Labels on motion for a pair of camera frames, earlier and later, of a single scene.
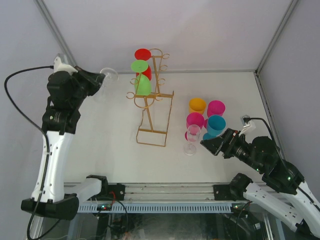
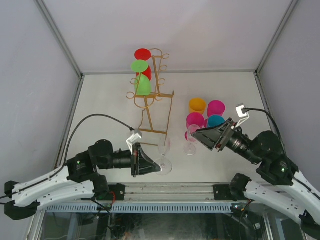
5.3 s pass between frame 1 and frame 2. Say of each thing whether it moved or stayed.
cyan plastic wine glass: stayed
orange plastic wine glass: stayed
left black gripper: moved
